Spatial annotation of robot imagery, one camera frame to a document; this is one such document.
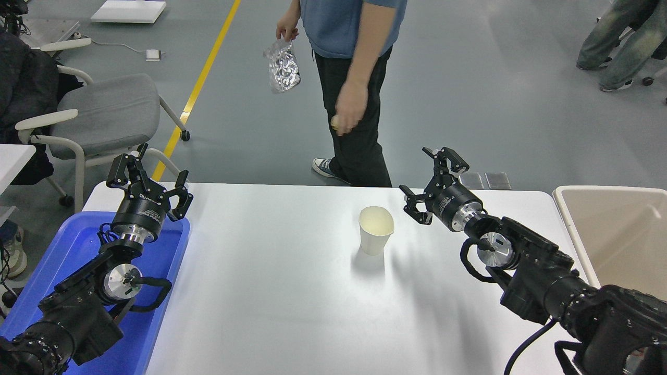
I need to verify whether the person's right hand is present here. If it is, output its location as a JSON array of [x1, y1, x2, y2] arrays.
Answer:
[[276, 13, 300, 42]]

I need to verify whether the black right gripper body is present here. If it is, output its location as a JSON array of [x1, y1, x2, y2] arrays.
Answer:
[[428, 182, 483, 231]]

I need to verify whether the blue plastic tray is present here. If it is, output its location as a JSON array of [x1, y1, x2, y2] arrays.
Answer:
[[0, 211, 191, 375]]

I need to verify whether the silver foil bag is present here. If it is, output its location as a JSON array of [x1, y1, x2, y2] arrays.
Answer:
[[263, 37, 302, 94]]

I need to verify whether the white side table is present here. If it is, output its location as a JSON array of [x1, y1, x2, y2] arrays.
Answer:
[[0, 144, 36, 195]]

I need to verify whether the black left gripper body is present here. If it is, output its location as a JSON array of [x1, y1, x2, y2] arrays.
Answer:
[[115, 183, 171, 231]]

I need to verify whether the large pale bin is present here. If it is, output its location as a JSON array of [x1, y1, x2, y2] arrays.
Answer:
[[552, 185, 667, 302]]

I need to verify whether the grey office chair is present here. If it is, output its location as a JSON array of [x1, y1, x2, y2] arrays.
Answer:
[[15, 36, 191, 213]]

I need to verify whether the white paper cup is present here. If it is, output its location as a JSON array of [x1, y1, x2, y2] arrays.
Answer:
[[359, 206, 394, 256]]

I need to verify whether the black jacket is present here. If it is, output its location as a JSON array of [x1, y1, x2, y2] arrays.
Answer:
[[0, 31, 84, 186]]

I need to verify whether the person's left hand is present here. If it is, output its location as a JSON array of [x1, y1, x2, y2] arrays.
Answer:
[[333, 81, 368, 137]]

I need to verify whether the person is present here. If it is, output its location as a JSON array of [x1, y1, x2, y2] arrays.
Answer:
[[275, 0, 408, 188], [576, 0, 667, 93]]

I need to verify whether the white sneaker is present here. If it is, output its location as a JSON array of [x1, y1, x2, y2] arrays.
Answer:
[[0, 224, 28, 278]]

